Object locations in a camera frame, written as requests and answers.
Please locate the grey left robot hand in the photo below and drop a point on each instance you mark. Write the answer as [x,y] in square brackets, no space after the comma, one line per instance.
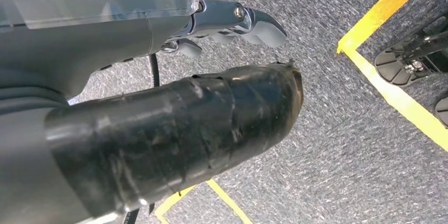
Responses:
[87,47]

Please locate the black robot foot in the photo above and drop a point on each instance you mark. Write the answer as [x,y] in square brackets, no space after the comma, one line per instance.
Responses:
[442,112]
[395,68]

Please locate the yellow floor tape rectangle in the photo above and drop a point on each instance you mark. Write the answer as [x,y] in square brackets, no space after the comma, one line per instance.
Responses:
[385,8]

